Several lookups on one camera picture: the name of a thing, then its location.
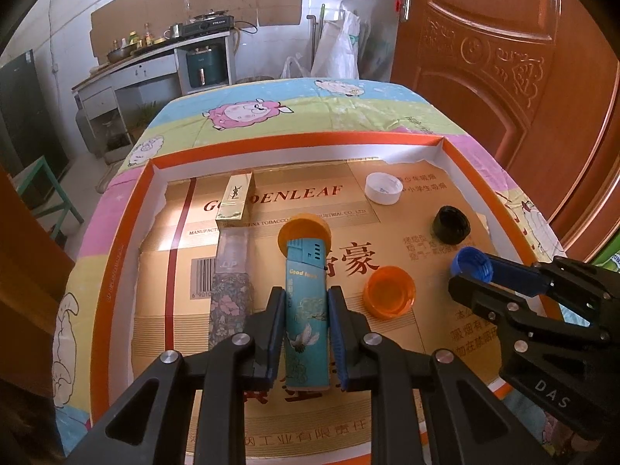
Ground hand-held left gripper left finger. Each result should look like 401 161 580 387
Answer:
63 286 288 465

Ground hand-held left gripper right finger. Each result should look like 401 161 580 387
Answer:
327 286 553 465

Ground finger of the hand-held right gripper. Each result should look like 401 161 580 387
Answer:
487 256 620 325
449 274 611 354

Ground blue bottle cap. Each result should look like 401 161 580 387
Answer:
450 246 494 282

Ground teal lighter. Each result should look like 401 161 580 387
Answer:
283 237 334 391

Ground clear floral lighter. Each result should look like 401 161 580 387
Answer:
208 230 255 350

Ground small orange bottle cap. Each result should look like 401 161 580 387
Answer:
363 265 417 319

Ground large orange bottle cap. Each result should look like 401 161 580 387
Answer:
277 213 333 257

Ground orange-rimmed white box tray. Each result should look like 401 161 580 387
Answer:
90 131 565 465

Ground person's right hand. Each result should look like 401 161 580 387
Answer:
555 426 616 465

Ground black bottle cap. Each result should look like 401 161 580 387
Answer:
432 206 472 244

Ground green printed carton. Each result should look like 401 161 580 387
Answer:
598 239 620 272

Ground golden cardboard sheet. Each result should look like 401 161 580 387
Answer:
131 157 548 465

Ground small gold box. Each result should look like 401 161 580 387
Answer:
215 170 257 233

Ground white bottle cap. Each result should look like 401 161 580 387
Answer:
365 173 404 205

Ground printed cartoon blanket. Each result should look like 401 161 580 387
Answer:
51 76 567 465

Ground orange wooden door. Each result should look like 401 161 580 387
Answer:
390 0 620 262

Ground green plant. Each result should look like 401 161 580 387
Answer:
131 102 160 131

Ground small white plastic bag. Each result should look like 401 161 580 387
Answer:
280 55 311 78

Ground dark green air fryer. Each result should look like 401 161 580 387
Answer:
186 45 224 93

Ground green metal stool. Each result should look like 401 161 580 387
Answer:
12 155 84 243

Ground large white sack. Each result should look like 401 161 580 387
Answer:
310 10 362 78

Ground white kitchen counter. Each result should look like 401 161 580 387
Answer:
72 34 238 156

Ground grey metal pole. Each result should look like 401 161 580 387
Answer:
306 4 324 78

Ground black gas stove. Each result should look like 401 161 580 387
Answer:
181 15 234 34

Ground dark green cabinet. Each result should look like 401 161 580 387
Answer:
0 49 69 180

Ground orange wooden door frame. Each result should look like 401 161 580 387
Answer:
0 162 76 393

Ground cardboard wall sheets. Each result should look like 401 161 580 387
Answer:
90 0 303 59

